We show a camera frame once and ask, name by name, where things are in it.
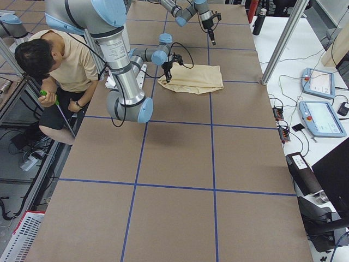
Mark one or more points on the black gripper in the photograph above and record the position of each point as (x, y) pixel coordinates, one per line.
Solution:
(166, 66)
(208, 24)

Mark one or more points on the cream long-sleeve printed shirt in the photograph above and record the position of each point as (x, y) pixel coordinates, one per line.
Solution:
(198, 80)

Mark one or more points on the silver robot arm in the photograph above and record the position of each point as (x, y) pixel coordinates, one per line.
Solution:
(183, 15)
(105, 22)

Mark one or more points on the black bottle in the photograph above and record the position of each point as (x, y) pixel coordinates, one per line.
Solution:
(259, 21)

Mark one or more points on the person in beige shirt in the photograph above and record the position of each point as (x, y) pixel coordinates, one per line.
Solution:
(66, 70)

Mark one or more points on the open laptop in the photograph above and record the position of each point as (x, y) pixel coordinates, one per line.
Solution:
(66, 122)

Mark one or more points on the upper teach pendant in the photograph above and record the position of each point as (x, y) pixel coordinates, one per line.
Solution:
(318, 82)

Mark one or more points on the teach pendant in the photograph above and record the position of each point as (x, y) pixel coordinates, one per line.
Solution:
(321, 120)
(318, 82)

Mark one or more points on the red black terminal block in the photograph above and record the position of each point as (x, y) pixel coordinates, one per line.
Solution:
(282, 125)

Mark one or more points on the lower teach pendant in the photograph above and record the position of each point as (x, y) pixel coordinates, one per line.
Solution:
(321, 120)

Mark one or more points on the black power adapter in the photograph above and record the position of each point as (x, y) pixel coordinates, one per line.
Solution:
(343, 109)

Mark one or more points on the white power strip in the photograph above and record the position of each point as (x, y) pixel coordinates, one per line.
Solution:
(31, 161)

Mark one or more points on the black monitor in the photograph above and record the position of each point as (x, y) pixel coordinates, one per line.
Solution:
(331, 171)

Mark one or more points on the white perforated basket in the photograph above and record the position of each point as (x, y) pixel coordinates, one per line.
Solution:
(23, 237)

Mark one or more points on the aluminium frame post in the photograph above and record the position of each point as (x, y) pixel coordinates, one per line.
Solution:
(290, 26)

